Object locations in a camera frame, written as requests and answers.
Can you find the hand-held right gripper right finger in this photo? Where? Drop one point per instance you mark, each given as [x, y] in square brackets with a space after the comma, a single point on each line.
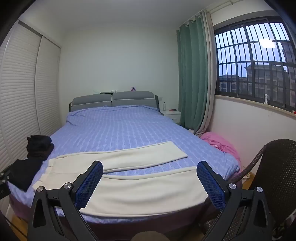
[211, 187]

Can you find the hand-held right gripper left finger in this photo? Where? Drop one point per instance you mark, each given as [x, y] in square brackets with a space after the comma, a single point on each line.
[89, 185]

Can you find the white towel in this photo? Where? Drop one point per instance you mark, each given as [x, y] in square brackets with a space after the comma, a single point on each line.
[138, 192]

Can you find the black flat garment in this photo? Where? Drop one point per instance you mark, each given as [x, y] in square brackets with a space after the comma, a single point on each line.
[24, 172]

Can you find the pink blanket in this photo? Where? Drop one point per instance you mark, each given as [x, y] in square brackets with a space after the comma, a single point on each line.
[219, 143]

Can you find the black folded clothes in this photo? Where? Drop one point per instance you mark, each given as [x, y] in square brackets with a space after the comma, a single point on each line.
[38, 144]

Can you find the bed with blue floral sheet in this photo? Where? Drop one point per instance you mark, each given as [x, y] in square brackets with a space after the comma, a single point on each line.
[120, 129]

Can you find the brown wicker chair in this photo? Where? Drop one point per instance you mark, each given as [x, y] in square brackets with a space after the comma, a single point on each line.
[277, 166]

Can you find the white nightstand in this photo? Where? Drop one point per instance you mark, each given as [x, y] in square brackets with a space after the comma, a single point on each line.
[172, 114]

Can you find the grey headboard cushion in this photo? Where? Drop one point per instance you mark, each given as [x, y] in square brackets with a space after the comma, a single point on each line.
[91, 102]
[133, 98]

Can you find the white louvred wardrobe door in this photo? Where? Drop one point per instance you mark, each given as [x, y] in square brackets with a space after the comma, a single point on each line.
[18, 97]
[47, 92]

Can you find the clear plastic bottle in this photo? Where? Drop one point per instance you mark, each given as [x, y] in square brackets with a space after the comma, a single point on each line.
[164, 107]

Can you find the white spray bottle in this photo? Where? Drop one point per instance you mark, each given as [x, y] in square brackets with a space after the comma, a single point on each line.
[266, 99]

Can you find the beige curtain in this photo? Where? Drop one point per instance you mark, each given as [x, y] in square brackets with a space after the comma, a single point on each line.
[211, 76]

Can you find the green curtain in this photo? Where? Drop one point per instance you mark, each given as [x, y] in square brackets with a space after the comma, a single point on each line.
[193, 76]

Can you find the window with black grille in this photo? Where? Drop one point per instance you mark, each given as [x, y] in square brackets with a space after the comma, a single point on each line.
[254, 62]

